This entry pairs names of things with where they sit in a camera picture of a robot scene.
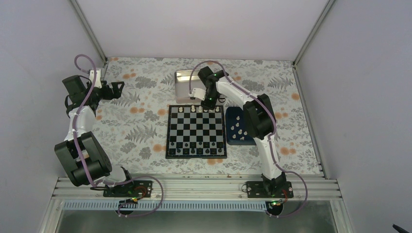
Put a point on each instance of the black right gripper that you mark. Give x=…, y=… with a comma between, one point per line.
x=209, y=106

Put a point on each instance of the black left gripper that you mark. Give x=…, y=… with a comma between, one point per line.
x=116, y=93

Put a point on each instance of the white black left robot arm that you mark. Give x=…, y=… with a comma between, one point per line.
x=81, y=155

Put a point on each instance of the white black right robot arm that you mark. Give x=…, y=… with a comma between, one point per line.
x=260, y=123

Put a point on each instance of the black silver chess board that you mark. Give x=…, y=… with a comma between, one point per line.
x=195, y=127

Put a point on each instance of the black chess piece row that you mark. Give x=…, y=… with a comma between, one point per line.
x=196, y=148

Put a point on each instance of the pink metal tin box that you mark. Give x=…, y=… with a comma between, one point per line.
x=181, y=83

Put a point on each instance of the floral patterned table mat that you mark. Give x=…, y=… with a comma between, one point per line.
x=145, y=131

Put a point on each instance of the blue plastic piece tray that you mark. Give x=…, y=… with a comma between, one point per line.
x=236, y=133

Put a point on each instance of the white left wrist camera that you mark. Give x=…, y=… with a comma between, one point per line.
x=95, y=76

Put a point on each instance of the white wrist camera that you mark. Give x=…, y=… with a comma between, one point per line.
x=197, y=93
x=95, y=76

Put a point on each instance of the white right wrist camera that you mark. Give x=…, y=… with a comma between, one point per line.
x=197, y=93

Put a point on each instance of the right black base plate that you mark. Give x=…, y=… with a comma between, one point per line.
x=259, y=189

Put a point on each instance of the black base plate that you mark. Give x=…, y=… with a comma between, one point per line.
x=259, y=189
x=135, y=189

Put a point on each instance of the aluminium rail frame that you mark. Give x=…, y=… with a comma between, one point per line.
x=212, y=187

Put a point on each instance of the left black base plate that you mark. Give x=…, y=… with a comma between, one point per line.
x=135, y=189

